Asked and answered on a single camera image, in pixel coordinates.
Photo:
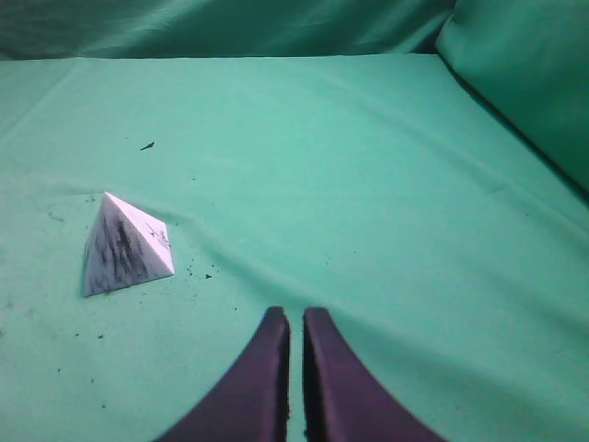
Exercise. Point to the white marbled square pyramid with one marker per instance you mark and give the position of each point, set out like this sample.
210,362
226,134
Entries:
125,247

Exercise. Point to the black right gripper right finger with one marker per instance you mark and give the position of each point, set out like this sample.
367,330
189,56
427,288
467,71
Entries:
343,401

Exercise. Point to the green table cloth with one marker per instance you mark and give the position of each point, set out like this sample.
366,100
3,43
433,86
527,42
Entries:
452,256

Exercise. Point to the green backdrop cloth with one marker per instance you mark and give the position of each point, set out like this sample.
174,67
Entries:
528,59

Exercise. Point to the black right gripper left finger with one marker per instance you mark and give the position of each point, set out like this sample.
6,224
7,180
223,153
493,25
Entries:
250,401

